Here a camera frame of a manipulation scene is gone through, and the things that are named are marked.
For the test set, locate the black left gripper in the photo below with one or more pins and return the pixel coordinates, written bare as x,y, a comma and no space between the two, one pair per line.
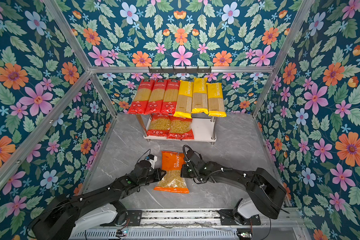
158,172

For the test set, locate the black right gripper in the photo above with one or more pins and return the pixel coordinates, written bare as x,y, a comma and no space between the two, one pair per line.
183,171

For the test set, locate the orange macaroni bag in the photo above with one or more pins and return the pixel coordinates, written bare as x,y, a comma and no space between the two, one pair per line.
172,182

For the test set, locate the red macaroni bag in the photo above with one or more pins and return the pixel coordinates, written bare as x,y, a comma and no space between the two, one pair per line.
180,129

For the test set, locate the red fusilli bag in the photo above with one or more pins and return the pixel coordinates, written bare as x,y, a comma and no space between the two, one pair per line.
159,126

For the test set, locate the yellow spaghetti bag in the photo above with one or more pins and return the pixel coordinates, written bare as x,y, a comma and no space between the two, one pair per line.
200,96
185,100
216,106

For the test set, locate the red spaghetti bag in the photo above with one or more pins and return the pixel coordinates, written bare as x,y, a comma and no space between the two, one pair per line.
156,99
141,99
170,97

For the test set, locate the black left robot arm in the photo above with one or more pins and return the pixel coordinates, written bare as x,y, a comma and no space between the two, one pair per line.
65,217

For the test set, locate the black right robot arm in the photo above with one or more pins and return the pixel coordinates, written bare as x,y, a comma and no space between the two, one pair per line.
266,194

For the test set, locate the white two-tier shelf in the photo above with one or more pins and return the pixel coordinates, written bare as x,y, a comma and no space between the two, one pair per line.
204,128

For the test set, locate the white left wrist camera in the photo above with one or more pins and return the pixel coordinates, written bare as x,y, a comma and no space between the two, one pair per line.
152,159

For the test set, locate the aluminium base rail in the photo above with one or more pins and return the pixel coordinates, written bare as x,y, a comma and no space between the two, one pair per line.
210,217

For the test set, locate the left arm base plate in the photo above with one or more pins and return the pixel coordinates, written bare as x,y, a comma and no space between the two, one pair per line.
127,218

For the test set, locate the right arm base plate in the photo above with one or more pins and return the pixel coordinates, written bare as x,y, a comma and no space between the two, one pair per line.
229,218

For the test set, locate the black hook rail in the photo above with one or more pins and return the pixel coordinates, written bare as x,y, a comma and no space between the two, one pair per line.
176,70

